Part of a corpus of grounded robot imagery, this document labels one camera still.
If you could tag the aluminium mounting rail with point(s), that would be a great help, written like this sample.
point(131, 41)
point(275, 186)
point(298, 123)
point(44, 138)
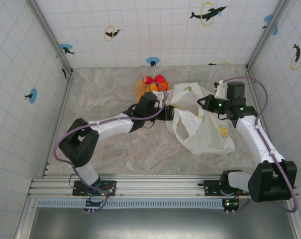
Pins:
point(160, 186)

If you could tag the dark orange fruit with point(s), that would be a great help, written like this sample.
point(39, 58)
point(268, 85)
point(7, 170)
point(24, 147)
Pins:
point(163, 86)

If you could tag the red apple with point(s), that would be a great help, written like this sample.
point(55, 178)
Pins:
point(148, 79)
point(160, 78)

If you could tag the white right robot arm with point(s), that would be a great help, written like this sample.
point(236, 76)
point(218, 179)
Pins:
point(252, 139)

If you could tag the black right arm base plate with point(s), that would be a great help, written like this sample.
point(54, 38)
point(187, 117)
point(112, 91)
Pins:
point(210, 186)

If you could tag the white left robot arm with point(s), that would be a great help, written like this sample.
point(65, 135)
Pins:
point(110, 127)

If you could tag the dolphin blue circle sticker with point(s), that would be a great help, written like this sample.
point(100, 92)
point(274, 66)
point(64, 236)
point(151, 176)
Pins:
point(268, 18)
point(33, 95)

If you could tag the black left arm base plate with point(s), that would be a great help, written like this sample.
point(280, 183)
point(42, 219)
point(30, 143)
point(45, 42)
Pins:
point(110, 185)

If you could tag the aluminium table side rail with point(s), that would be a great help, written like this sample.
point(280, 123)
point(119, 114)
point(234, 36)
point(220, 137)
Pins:
point(57, 127)

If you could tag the white translucent plastic bag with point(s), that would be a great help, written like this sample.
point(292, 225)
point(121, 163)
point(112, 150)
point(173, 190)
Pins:
point(207, 142)

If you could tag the aluminium frame post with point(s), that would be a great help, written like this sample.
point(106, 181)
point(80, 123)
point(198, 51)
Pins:
point(267, 35)
point(49, 37)

